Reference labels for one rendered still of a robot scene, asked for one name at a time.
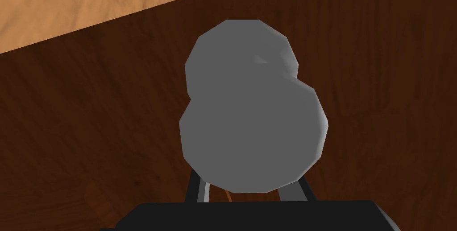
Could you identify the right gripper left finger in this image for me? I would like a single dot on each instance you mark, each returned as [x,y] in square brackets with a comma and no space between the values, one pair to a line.
[196,190]

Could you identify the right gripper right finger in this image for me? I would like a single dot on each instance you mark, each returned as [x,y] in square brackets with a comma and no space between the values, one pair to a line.
[296,191]

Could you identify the grey round door knob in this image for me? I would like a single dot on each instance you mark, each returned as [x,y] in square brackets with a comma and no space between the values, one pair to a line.
[250,117]

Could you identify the dark brown wooden door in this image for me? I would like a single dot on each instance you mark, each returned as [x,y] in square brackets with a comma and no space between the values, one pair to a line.
[375,81]

